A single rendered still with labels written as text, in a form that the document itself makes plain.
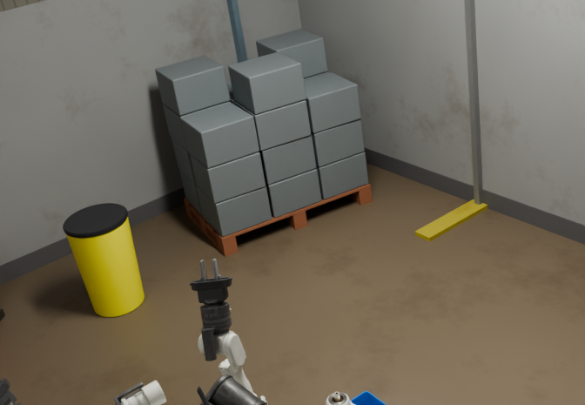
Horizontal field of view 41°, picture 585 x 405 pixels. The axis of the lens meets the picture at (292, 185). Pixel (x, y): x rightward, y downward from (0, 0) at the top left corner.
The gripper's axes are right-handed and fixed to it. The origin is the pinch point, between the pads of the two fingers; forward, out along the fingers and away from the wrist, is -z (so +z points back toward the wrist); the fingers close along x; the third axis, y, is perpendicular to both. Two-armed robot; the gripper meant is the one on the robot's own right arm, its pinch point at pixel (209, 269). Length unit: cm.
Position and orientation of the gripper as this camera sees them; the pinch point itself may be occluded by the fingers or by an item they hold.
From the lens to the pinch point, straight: 239.9
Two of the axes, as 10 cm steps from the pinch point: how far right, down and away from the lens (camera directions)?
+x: -9.8, 1.2, 1.5
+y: 1.4, -0.9, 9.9
